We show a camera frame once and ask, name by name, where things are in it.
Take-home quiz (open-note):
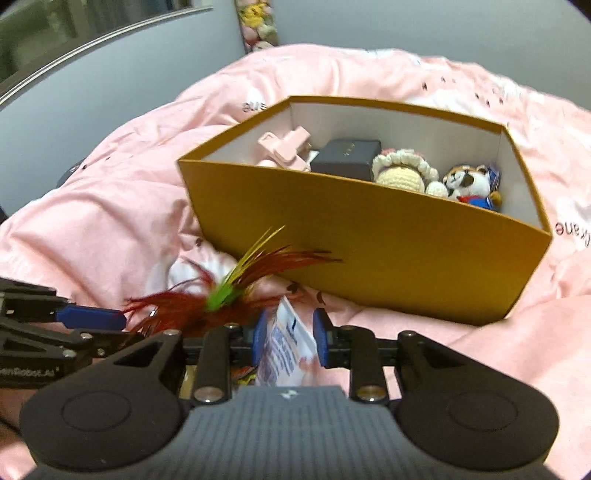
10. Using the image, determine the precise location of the hanging plush toy organizer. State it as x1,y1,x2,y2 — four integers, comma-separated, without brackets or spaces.
235,0,280,53

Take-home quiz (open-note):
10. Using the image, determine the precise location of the white printed packet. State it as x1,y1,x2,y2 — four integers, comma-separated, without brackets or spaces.
256,296,317,387

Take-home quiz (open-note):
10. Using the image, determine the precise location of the pink patterned duvet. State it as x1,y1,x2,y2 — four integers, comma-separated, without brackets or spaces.
1,44,590,479

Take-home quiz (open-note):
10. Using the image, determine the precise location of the orange cardboard box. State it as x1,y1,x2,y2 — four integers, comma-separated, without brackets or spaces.
178,96,552,326

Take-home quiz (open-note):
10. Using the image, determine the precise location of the red panda plush toy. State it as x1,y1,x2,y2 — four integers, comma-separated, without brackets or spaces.
442,165,503,212

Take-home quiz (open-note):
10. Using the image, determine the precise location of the grey small box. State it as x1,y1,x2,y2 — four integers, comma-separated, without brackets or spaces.
311,139,382,182

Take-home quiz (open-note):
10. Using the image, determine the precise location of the red green feather toy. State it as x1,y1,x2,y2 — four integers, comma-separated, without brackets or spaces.
122,228,341,337

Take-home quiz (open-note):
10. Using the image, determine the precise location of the window with grey frame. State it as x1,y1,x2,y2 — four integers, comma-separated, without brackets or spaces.
1,0,212,104

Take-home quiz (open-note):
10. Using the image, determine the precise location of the crocheted cream pink doll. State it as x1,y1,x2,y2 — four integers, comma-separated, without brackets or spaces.
372,149,449,198

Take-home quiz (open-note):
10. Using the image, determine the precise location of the round dark stool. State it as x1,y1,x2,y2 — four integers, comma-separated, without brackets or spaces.
56,161,83,188

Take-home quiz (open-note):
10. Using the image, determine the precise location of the pink phone holder stick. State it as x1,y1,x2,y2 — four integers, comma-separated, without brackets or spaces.
257,126,311,172

